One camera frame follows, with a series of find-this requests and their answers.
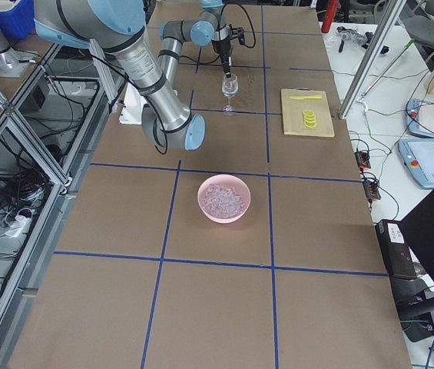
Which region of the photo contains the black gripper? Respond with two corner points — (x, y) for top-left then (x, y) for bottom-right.
(212, 25), (246, 78)

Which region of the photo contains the clear wine glass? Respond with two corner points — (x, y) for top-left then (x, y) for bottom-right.
(221, 74), (239, 115)

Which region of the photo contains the pile of ice cubes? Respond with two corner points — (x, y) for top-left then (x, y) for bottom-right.
(203, 184), (245, 219)

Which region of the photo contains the bamboo cutting board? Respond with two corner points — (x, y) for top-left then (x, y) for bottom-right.
(280, 88), (335, 138)

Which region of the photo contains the yellow plastic knife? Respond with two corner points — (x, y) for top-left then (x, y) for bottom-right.
(289, 95), (323, 101)

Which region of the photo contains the front lemon slice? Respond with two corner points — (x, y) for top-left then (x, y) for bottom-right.
(303, 120), (316, 129)

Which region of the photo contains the clear plastic bag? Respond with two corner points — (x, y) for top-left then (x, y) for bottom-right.
(336, 26), (370, 48)

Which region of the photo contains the pink bowl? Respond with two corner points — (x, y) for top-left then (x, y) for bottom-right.
(197, 175), (251, 224)

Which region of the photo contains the blue teach pendant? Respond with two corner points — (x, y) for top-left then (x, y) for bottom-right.
(406, 98), (434, 138)
(398, 138), (434, 189)

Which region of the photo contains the blue storage crate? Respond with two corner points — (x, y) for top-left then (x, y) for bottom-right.
(0, 1), (35, 39)

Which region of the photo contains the black box device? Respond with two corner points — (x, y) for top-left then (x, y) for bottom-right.
(375, 219), (417, 281)

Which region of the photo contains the green handled reach tool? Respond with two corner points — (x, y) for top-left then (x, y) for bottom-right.
(356, 38), (416, 108)

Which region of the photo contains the aluminium frame post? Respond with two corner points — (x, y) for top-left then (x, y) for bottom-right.
(339, 0), (406, 119)

